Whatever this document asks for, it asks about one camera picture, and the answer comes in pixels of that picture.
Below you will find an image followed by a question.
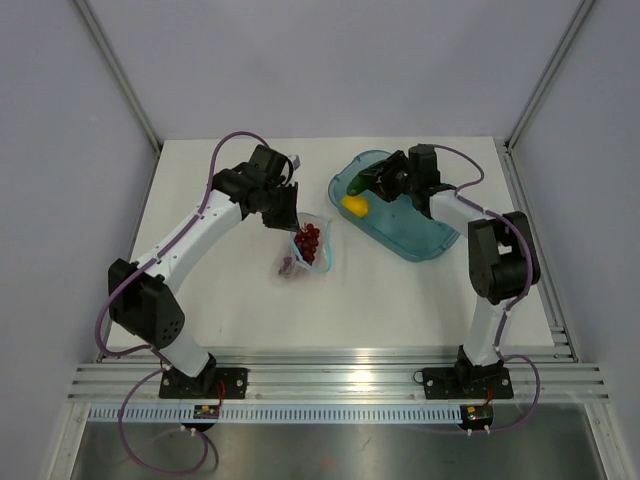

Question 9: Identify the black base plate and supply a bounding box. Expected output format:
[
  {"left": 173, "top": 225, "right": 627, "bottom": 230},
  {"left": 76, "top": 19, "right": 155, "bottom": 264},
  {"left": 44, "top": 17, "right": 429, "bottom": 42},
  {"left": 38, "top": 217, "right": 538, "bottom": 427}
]
[
  {"left": 419, "top": 367, "right": 514, "bottom": 401},
  {"left": 159, "top": 367, "right": 249, "bottom": 400}
]

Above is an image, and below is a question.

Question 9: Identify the right small circuit board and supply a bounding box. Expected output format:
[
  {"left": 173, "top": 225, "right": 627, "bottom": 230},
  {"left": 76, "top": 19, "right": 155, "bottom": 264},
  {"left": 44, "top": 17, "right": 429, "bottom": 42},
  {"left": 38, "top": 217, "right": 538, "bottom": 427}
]
[{"left": 460, "top": 404, "right": 494, "bottom": 430}]

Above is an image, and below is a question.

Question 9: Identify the clear zip top bag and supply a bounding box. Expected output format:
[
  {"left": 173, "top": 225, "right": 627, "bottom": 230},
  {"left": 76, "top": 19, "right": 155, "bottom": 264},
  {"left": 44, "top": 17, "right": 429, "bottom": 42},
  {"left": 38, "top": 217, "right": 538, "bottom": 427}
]
[{"left": 275, "top": 212, "right": 333, "bottom": 280}]

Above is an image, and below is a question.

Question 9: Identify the left small circuit board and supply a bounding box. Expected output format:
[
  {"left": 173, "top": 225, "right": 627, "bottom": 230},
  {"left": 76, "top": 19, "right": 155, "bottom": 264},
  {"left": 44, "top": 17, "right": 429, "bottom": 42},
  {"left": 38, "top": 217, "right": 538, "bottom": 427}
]
[{"left": 193, "top": 405, "right": 220, "bottom": 420}]

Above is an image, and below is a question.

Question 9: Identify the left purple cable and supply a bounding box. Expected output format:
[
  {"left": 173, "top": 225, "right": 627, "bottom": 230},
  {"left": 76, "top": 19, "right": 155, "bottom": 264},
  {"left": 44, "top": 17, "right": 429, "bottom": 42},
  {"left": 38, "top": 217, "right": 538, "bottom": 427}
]
[{"left": 95, "top": 130, "right": 274, "bottom": 472}]

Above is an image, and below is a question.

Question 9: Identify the yellow lemon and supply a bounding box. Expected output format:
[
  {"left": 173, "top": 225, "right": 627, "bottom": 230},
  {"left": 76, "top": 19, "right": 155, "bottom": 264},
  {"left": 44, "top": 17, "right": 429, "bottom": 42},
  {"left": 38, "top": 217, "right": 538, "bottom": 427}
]
[{"left": 340, "top": 195, "right": 370, "bottom": 218}]

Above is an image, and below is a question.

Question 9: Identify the aluminium frame post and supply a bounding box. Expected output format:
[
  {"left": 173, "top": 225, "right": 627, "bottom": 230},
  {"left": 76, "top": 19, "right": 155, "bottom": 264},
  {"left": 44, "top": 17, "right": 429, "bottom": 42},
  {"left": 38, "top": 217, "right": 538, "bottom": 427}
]
[
  {"left": 504, "top": 0, "right": 599, "bottom": 154},
  {"left": 70, "top": 0, "right": 163, "bottom": 159}
]

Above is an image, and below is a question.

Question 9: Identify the white slotted cable duct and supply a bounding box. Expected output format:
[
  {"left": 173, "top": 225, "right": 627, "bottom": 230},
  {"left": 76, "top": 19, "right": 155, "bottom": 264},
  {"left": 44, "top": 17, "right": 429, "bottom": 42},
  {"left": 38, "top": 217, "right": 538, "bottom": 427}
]
[{"left": 88, "top": 403, "right": 462, "bottom": 425}]

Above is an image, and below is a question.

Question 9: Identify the aluminium mounting rail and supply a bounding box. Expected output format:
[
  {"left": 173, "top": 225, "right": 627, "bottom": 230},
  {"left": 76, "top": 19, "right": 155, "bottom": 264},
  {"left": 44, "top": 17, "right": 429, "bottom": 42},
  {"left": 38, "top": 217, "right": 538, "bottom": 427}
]
[{"left": 67, "top": 345, "right": 609, "bottom": 404}]

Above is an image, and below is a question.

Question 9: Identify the green cucumber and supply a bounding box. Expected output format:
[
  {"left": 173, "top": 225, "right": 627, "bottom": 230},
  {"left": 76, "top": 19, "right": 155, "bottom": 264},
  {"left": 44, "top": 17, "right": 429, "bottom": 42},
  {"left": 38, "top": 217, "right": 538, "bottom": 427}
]
[{"left": 346, "top": 174, "right": 375, "bottom": 196}]

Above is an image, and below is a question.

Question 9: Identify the teal plastic tray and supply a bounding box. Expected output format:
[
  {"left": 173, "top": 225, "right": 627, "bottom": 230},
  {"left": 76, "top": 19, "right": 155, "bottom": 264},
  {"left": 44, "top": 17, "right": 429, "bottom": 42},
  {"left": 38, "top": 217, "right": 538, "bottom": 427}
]
[{"left": 328, "top": 150, "right": 459, "bottom": 262}]

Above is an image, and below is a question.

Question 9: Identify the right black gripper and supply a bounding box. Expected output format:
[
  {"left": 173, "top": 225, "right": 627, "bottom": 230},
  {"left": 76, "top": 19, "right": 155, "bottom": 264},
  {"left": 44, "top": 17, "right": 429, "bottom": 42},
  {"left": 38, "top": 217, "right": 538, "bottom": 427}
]
[{"left": 359, "top": 150, "right": 418, "bottom": 204}]

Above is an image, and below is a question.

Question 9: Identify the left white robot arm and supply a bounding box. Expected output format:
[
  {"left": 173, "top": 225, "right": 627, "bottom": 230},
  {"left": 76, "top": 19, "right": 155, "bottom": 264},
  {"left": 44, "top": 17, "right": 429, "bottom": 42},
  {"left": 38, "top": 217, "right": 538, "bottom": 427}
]
[{"left": 107, "top": 144, "right": 300, "bottom": 398}]

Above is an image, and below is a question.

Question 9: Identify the red grape bunch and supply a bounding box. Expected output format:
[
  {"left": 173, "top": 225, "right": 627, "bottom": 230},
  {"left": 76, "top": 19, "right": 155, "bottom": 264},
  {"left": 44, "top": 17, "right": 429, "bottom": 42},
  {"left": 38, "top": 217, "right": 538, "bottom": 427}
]
[{"left": 294, "top": 223, "right": 320, "bottom": 265}]

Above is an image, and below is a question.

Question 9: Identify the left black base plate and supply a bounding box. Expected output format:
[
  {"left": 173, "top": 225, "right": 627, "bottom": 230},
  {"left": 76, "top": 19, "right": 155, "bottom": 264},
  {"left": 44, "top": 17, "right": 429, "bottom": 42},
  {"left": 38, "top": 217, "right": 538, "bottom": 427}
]
[{"left": 159, "top": 367, "right": 249, "bottom": 400}]

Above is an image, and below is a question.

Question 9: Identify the right aluminium frame post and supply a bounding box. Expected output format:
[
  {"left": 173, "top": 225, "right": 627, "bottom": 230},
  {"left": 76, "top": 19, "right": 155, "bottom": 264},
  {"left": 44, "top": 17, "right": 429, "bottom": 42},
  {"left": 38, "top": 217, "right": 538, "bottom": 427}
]
[{"left": 504, "top": 0, "right": 599, "bottom": 154}]

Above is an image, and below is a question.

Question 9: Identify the left aluminium frame post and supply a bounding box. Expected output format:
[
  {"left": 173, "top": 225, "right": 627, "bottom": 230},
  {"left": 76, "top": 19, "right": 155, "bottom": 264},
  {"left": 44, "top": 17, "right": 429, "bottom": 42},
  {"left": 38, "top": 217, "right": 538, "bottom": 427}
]
[{"left": 70, "top": 0, "right": 163, "bottom": 159}]

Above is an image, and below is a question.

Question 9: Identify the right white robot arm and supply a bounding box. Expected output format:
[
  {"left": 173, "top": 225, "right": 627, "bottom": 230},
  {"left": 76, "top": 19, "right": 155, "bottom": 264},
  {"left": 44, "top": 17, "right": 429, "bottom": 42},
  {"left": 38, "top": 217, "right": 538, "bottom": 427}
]
[{"left": 347, "top": 144, "right": 540, "bottom": 400}]

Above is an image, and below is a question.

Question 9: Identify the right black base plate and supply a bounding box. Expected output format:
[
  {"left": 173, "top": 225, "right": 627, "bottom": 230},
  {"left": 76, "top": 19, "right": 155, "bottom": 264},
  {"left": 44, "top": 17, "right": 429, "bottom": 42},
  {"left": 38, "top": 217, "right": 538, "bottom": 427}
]
[{"left": 419, "top": 367, "right": 514, "bottom": 401}]

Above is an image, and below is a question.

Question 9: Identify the small circuit board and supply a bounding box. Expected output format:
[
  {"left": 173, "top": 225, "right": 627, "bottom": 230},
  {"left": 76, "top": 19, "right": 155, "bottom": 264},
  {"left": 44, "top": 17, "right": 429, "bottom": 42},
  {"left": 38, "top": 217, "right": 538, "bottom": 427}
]
[
  {"left": 460, "top": 404, "right": 494, "bottom": 430},
  {"left": 193, "top": 405, "right": 220, "bottom": 420}
]

